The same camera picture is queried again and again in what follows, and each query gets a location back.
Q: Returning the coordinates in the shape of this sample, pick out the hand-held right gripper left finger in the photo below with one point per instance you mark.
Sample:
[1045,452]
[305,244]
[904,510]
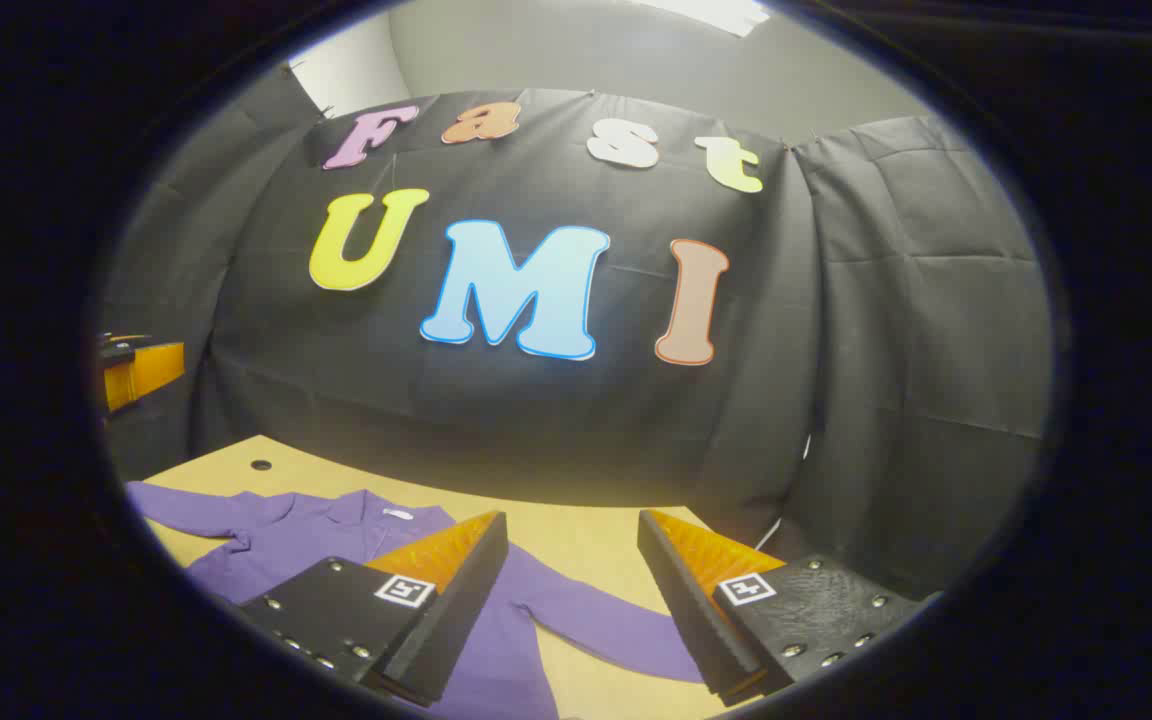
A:
[451,620]

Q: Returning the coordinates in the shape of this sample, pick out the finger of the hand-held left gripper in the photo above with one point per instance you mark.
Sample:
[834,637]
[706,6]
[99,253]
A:
[141,372]

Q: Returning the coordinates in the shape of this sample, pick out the purple knit cardigan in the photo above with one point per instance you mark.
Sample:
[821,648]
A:
[286,535]

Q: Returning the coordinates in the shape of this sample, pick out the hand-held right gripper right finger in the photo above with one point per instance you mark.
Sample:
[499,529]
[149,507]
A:
[691,610]

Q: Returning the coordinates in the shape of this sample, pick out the black backdrop cloth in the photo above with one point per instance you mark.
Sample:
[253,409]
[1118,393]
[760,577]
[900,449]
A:
[536,420]

